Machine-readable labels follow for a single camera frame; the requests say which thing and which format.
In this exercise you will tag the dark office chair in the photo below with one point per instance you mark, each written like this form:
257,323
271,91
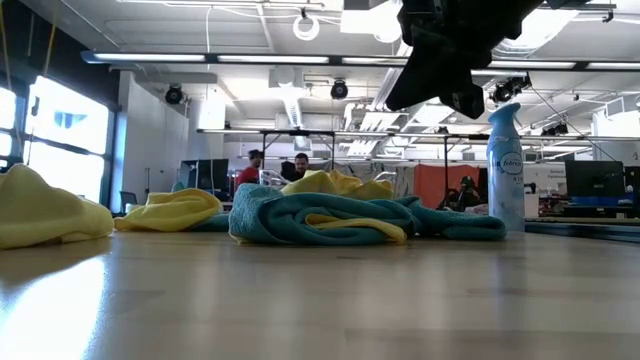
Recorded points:
128,196

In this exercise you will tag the clear plastic basket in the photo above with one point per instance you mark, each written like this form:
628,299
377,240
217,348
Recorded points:
390,180

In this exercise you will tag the long overhead light bar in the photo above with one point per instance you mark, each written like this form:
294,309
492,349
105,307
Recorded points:
150,57

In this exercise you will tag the black round ceiling spotlight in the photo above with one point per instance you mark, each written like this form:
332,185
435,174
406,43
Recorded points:
339,90
173,95

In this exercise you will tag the person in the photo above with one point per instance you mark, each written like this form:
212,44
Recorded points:
301,162
248,175

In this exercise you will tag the black spotlight cluster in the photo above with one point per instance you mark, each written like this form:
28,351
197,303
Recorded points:
505,91

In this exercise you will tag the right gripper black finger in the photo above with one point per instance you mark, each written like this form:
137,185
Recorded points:
412,75
437,82

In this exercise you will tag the light blue Febreze spray bottle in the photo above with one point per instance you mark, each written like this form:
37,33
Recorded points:
505,190

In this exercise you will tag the orange cloth cover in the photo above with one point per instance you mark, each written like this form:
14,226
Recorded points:
430,182

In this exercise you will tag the black equipment heap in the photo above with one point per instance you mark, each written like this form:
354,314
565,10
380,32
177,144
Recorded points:
465,195

